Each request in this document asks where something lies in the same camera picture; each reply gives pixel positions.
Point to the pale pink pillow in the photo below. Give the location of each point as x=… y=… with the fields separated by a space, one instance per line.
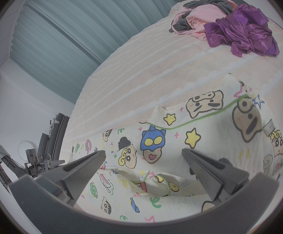
x=178 y=8

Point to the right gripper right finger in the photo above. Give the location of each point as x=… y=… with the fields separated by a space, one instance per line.
x=211 y=175

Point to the white printed pyjama top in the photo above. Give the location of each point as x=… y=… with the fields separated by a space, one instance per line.
x=180 y=142

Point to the black garment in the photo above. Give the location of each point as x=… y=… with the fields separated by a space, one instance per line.
x=236 y=4

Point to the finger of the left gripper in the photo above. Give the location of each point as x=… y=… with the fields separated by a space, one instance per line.
x=56 y=164

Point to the black padded sofa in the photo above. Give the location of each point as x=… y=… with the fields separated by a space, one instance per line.
x=58 y=133

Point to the pile of clothes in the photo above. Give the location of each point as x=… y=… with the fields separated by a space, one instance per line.
x=197 y=21

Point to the bed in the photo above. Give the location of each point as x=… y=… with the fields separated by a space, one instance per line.
x=168 y=64

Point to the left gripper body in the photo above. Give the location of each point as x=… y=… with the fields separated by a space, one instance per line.
x=43 y=163

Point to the purple satin garment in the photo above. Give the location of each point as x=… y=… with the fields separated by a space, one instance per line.
x=241 y=33

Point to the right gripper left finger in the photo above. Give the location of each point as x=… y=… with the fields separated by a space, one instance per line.
x=83 y=173

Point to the blue-green curtain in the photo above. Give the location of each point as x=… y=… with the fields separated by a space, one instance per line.
x=102 y=16
x=48 y=64

